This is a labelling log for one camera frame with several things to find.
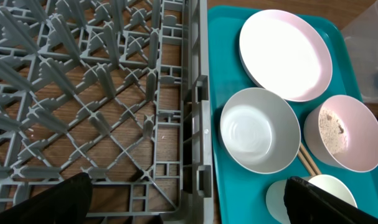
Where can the pale green cup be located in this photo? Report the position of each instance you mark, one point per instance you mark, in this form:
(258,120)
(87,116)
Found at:
(275,193)

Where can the wooden chopstick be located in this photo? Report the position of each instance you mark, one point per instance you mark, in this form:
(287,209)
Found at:
(310,160)
(306,164)

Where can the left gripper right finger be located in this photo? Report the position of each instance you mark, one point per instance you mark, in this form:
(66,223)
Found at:
(307,203)

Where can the large pink plate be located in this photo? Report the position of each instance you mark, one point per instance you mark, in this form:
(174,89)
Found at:
(283,53)

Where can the grey bowl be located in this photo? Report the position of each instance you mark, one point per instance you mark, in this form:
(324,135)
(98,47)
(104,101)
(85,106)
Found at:
(260,131)

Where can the pink bowl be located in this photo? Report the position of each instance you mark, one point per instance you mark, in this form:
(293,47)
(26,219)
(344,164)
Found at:
(342,132)

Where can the lower wooden chopstick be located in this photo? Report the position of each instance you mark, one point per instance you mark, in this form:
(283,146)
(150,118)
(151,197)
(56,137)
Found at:
(306,164)

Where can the upper wooden chopstick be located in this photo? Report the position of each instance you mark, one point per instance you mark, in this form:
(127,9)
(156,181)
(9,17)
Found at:
(310,160)

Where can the grey plastic dish rack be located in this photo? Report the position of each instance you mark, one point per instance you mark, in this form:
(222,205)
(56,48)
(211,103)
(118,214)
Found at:
(115,89)

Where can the clear plastic bin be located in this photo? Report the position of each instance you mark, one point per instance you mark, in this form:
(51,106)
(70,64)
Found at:
(361,39)

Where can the teal serving tray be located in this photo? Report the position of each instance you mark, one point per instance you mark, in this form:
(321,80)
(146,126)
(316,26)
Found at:
(241,192)

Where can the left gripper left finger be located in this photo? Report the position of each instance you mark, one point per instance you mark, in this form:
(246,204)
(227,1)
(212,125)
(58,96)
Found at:
(66,203)

